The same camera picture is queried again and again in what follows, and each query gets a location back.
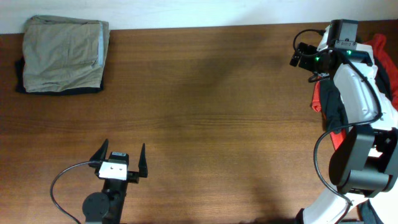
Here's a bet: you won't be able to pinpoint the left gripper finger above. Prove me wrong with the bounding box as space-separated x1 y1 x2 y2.
138 144 148 178
89 139 109 168

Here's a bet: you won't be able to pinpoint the khaki shorts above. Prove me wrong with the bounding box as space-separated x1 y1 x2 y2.
20 15 110 95

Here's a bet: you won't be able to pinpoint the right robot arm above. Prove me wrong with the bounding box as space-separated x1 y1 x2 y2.
292 43 397 223

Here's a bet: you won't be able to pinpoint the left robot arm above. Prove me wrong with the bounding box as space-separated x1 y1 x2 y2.
82 140 148 224

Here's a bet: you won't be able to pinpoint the black garment in pile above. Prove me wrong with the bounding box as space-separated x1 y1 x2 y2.
319 35 392 132

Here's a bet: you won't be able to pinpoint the red garment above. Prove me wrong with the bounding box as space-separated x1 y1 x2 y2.
311 33 398 150

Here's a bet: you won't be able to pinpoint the folded black garment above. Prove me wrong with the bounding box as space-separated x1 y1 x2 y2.
14 57 105 96

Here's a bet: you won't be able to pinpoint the right black cable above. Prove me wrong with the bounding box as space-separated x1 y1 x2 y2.
293 29 382 224

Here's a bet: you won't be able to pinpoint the black cable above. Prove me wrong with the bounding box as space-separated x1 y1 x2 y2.
50 161 102 224
293 29 382 224

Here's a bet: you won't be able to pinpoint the left black cable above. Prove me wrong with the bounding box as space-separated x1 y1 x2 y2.
50 161 102 224

